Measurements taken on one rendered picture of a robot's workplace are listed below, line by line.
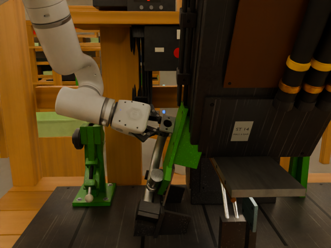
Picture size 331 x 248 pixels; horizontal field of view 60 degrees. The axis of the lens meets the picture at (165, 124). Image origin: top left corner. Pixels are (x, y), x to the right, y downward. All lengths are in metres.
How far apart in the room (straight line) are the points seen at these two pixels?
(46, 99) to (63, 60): 0.55
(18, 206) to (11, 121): 0.32
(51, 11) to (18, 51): 0.52
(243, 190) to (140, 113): 0.37
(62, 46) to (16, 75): 0.50
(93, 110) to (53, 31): 0.24
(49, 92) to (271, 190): 0.94
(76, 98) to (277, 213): 0.73
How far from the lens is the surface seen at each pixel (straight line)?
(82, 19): 1.01
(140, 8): 1.01
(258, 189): 0.65
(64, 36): 0.73
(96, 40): 7.79
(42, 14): 0.71
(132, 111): 0.84
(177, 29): 1.00
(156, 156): 0.93
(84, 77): 0.90
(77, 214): 1.02
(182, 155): 0.79
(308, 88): 0.67
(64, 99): 0.85
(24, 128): 1.24
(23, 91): 1.21
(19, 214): 1.13
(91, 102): 0.83
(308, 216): 1.07
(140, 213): 0.84
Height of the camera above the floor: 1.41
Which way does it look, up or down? 14 degrees down
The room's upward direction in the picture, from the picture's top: straight up
